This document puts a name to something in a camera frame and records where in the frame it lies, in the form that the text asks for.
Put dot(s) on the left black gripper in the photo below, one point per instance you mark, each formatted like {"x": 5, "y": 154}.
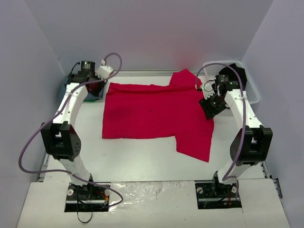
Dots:
{"x": 95, "y": 88}

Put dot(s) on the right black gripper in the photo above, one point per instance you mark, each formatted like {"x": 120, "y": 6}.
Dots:
{"x": 209, "y": 108}

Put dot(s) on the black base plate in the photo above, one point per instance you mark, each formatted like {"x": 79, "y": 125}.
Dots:
{"x": 222, "y": 197}
{"x": 87, "y": 199}

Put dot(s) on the white perforated plastic basket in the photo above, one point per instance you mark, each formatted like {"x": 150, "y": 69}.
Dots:
{"x": 210, "y": 72}

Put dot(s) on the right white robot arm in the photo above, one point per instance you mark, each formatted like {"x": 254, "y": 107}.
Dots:
{"x": 252, "y": 142}

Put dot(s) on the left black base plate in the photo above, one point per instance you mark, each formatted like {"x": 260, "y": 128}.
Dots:
{"x": 87, "y": 199}

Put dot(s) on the green folded t shirt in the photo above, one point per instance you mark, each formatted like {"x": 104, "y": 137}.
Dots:
{"x": 93, "y": 99}

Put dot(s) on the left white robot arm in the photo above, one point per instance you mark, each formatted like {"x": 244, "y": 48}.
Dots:
{"x": 59, "y": 137}

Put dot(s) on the red t shirt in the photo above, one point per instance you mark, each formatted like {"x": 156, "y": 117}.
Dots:
{"x": 153, "y": 111}

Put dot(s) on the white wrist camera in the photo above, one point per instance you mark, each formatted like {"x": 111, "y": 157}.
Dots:
{"x": 104, "y": 70}
{"x": 206, "y": 89}

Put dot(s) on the grey folded t shirt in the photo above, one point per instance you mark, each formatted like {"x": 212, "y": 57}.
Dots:
{"x": 63, "y": 88}

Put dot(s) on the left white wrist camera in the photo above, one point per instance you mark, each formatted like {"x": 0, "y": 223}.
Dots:
{"x": 104, "y": 70}

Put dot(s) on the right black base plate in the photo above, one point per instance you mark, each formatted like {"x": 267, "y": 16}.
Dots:
{"x": 222, "y": 197}

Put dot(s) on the aluminium table frame rail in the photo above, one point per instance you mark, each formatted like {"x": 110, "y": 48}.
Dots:
{"x": 149, "y": 73}

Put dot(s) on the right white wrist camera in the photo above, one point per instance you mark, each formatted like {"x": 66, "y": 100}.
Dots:
{"x": 206, "y": 89}

